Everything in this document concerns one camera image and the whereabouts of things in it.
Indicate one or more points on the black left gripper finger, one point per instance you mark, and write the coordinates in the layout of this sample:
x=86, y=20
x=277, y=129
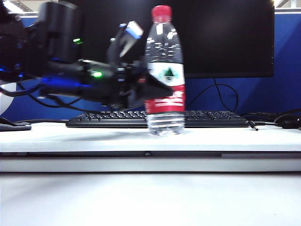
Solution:
x=155, y=90

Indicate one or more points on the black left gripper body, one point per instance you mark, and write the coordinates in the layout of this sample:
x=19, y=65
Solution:
x=128, y=75

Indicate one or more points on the clear plastic water bottle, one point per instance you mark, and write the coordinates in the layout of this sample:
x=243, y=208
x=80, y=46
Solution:
x=165, y=77

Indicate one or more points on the red plastic bottle cap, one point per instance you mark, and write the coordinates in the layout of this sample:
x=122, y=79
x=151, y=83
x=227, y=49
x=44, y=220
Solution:
x=161, y=13

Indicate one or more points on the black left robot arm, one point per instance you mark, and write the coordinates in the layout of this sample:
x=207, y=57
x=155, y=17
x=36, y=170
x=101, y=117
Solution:
x=63, y=68

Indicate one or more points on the black computer keyboard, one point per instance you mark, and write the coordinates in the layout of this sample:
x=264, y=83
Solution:
x=211, y=118

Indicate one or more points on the black computer monitor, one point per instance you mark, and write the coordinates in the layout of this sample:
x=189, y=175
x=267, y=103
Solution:
x=225, y=40

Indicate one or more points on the dark grey cloth garment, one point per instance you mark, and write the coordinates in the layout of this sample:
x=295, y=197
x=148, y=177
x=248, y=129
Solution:
x=14, y=127

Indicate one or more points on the white desk fan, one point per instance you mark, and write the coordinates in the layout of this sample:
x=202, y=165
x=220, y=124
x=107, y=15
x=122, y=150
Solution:
x=5, y=103

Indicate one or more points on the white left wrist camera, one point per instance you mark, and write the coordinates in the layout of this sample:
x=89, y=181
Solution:
x=134, y=29

